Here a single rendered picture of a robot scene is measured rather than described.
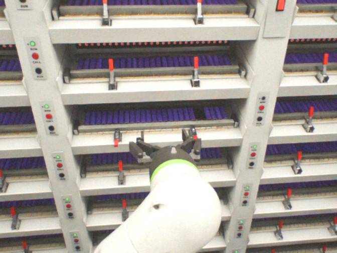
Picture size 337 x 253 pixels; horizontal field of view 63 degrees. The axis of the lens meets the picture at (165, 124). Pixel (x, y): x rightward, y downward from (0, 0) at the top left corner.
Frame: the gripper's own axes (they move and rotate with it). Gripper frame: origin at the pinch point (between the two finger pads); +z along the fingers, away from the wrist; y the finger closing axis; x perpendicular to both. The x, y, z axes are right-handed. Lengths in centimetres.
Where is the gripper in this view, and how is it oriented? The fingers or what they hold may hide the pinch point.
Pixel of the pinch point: (163, 136)
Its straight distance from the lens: 73.7
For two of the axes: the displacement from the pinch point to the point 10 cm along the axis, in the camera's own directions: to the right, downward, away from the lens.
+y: 10.0, -0.4, 0.8
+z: -0.9, -2.7, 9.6
